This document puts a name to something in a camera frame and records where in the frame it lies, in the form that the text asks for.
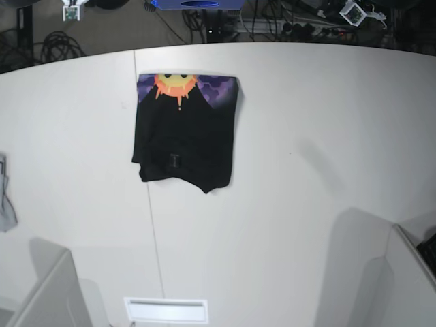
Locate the dark navy T-shirt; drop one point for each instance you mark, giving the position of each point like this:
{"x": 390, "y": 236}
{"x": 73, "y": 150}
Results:
{"x": 185, "y": 128}

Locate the white power strip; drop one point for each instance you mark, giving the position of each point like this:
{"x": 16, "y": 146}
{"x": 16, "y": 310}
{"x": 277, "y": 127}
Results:
{"x": 280, "y": 28}

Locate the blue box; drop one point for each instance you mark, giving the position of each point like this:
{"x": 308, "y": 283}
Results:
{"x": 198, "y": 4}

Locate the grey cloth at edge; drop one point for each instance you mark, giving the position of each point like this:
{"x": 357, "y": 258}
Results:
{"x": 8, "y": 214}

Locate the black keyboard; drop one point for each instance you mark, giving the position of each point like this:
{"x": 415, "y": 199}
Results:
{"x": 427, "y": 250}

